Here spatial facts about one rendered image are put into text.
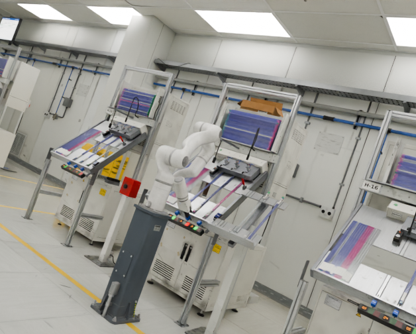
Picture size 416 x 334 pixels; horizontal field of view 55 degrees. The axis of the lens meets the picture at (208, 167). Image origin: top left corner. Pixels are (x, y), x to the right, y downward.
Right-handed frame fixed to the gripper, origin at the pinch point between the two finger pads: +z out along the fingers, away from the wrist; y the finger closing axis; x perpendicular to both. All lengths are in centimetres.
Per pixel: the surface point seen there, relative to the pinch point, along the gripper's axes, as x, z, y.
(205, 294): -16, 63, 16
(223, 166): 58, -3, -8
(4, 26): 157, -67, -486
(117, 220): -7, 35, -84
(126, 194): 9, 17, -81
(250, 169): 63, -3, 15
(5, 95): 99, 18, -454
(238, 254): -4.0, 14.0, 45.4
